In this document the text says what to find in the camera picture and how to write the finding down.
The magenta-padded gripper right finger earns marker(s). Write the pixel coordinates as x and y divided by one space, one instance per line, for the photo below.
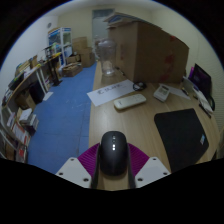
140 161

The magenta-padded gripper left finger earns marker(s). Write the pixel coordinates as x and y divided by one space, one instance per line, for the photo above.
87 161

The black computer mouse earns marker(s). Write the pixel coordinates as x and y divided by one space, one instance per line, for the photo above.
114 153

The black mouse pad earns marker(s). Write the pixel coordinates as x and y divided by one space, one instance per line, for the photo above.
181 138

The flat white remote control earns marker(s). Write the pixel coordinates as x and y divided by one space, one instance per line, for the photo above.
130 101

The white printed paper sheet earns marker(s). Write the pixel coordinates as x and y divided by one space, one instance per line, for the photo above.
106 93

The white remote with buttons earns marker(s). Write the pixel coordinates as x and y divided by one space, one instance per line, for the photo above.
161 93

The stack of books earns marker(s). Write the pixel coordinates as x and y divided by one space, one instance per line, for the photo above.
28 120

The white shelf unit with books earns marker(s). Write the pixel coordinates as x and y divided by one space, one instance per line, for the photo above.
11 136

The black pen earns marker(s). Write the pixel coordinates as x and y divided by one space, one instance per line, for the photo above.
205 110

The small brown cardboard box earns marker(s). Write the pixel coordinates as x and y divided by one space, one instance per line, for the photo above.
25 99

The white notebook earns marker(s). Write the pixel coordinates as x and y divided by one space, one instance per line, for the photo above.
204 100

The open low cardboard box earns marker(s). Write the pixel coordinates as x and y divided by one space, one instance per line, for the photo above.
72 70

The black stand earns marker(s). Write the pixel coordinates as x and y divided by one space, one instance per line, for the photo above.
53 66

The dark laptop screen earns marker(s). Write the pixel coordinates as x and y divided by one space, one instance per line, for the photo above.
201 80

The long white wooden desk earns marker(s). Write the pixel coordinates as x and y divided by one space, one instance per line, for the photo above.
30 75

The clear plastic jar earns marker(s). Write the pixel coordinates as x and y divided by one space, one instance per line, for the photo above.
106 56

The large brown cardboard box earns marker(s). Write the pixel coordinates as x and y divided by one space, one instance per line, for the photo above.
150 53

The stacked cardboard boxes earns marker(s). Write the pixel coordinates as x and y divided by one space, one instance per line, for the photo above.
83 51

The blue white glass cabinet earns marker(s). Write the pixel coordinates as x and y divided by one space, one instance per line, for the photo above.
60 41

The grey door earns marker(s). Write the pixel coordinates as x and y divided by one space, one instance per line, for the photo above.
101 21

